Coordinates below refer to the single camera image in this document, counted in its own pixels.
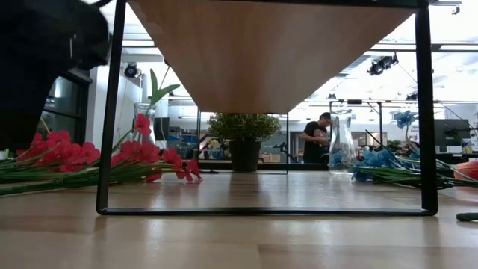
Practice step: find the dark green stem end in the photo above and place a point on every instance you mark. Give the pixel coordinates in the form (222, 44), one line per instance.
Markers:
(468, 216)

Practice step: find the dark wide monitor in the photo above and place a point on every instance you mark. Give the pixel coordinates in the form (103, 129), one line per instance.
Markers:
(452, 132)

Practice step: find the green potted plant black pot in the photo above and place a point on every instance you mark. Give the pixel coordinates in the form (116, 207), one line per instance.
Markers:
(244, 129)

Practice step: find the person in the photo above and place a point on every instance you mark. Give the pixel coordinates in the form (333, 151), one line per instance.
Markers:
(313, 145)

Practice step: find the clear glass vase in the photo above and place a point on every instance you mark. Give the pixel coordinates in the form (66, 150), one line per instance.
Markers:
(341, 130)
(140, 110)

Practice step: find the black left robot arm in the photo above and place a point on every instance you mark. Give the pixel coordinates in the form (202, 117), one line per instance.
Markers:
(33, 56)

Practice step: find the black ceiling camera rig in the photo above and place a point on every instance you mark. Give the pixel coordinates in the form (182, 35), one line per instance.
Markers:
(379, 66)

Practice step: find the small black ceiling fixture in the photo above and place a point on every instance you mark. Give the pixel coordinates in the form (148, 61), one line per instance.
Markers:
(456, 10)

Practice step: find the black ceiling spotlight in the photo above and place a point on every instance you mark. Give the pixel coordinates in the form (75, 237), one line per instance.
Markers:
(131, 71)

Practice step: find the pink object at right edge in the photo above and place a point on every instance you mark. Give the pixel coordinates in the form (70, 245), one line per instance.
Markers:
(468, 170)

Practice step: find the black metal frame stand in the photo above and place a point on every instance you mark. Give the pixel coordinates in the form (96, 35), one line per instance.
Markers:
(354, 101)

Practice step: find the black upright monitor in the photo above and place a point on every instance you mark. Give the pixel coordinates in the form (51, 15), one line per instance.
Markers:
(163, 129)

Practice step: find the black table border rail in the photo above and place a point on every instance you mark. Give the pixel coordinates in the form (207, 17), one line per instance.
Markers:
(298, 166)

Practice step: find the long ceiling light fixture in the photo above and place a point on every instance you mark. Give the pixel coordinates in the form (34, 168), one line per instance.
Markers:
(396, 47)
(138, 43)

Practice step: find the black framed glass partition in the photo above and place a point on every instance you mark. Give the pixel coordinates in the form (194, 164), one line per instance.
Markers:
(67, 97)

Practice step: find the wooden shelf black metal frame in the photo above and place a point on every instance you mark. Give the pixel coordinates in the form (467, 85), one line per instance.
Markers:
(269, 56)

